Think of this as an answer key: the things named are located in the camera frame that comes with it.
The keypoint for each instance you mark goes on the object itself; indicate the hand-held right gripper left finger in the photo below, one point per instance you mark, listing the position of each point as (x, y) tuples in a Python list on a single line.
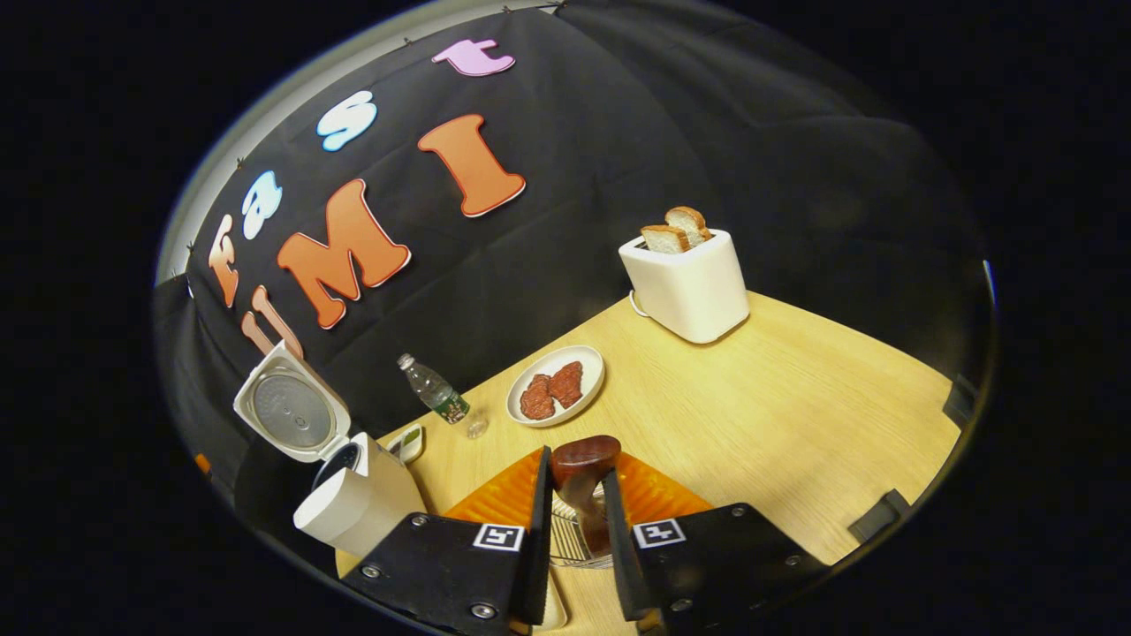
[(537, 556)]

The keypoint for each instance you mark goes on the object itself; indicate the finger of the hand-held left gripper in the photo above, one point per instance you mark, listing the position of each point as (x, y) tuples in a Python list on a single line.
[(203, 464)]

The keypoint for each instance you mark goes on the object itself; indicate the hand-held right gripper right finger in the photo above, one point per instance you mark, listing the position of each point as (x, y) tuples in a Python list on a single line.
[(618, 565)]

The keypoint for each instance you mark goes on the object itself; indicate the brown wooden spoon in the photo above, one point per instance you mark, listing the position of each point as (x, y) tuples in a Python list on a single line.
[(583, 455)]

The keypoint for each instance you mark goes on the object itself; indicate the white rice cooker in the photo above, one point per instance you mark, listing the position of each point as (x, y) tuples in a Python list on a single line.
[(362, 508)]

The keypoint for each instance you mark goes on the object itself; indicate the red meat piece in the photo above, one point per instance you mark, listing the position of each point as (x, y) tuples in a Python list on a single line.
[(536, 399), (567, 384)]

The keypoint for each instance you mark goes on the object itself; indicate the small white seasoning dish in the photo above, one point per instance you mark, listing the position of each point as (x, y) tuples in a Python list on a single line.
[(411, 439)]

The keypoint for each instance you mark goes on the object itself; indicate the clear plastic water bottle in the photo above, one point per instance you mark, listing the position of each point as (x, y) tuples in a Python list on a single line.
[(433, 389)]

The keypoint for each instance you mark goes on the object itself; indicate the white round plate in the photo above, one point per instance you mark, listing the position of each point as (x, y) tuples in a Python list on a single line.
[(557, 355)]

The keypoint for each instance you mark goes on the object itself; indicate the white toaster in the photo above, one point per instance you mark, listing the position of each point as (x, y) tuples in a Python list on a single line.
[(689, 291)]

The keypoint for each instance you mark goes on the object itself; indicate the toasted bread slice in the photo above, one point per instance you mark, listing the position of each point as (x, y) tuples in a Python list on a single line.
[(663, 238), (689, 221)]

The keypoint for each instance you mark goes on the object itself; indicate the black backdrop cloth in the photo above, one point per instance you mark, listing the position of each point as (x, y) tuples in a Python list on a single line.
[(663, 132)]

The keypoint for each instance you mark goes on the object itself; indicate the black table edge bracket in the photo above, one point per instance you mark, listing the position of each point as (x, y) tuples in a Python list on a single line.
[(961, 402), (879, 517)]

